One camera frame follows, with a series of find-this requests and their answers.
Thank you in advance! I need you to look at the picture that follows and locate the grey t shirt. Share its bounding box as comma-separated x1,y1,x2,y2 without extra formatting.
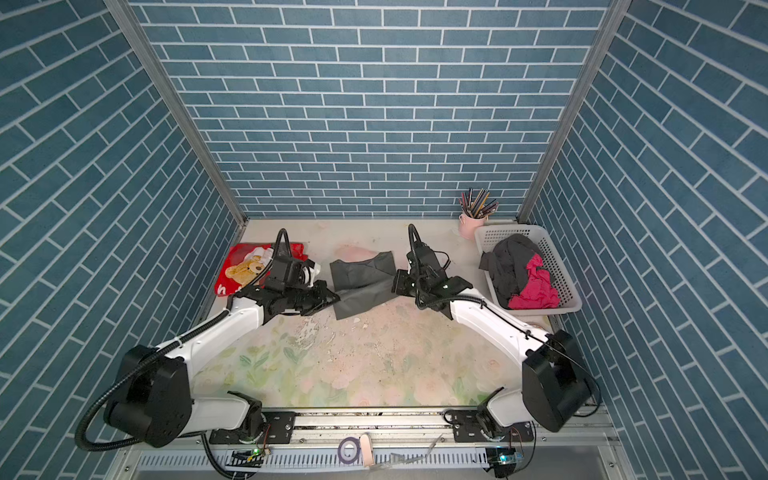
330,251,397,320

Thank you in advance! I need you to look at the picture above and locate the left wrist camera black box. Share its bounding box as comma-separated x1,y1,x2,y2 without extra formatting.
264,256,320,292

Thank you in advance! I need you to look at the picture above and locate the pink metal pencil cup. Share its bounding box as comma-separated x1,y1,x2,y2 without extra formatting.
458,213,487,240

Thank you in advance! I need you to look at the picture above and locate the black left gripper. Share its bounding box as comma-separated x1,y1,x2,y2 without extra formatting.
283,279,342,315

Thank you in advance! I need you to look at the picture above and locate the dark grey shirt in basket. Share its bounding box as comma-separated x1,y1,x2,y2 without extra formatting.
479,234,541,309

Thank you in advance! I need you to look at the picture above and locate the aluminium corner post right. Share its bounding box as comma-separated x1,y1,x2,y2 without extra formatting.
517,0,631,223

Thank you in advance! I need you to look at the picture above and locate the white perforated plastic basket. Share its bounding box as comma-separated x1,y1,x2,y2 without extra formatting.
474,224,582,316

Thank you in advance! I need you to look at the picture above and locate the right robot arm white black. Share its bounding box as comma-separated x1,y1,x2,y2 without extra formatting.
393,239,598,438

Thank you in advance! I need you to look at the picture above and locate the black corrugated right cable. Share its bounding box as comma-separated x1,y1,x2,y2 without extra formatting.
406,223,604,475

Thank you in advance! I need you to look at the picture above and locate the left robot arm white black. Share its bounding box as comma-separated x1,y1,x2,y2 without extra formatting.
104,281,340,447

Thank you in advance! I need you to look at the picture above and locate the right green circuit board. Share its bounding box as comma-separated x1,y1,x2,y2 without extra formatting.
484,447,523,479

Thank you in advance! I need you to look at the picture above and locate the aluminium corner post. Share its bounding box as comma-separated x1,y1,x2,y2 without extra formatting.
517,0,631,223
104,0,248,228

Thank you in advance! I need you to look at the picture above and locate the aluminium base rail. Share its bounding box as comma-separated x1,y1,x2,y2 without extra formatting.
107,407,634,479

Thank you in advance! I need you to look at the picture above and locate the magenta shirt in basket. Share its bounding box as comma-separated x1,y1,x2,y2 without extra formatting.
508,254,560,310

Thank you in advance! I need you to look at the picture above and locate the black corrugated cable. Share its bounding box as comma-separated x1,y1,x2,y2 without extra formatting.
74,227,295,480
406,223,604,475

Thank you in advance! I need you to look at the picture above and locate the purple tape roll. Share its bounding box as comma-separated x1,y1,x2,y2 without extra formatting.
337,437,362,465

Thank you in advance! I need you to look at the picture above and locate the red teddy bear t shirt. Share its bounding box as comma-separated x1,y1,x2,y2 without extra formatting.
214,243,273,297

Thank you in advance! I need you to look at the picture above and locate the black corrugated left cable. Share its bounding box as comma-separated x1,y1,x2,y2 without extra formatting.
74,227,295,480

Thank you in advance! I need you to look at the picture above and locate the aluminium corner post left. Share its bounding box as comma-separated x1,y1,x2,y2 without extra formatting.
104,0,248,228

